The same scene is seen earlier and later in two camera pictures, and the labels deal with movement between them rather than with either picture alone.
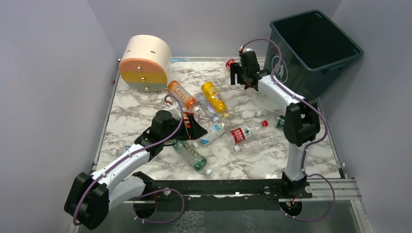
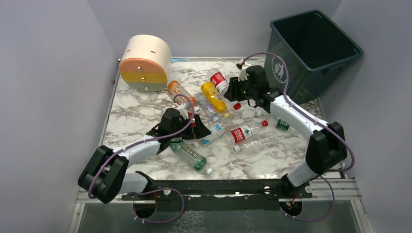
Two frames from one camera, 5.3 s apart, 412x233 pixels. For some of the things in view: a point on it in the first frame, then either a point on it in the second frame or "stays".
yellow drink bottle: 210,91 stays
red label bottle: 228,63 → 219,80
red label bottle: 243,133 stays
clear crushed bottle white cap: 268,140 stays
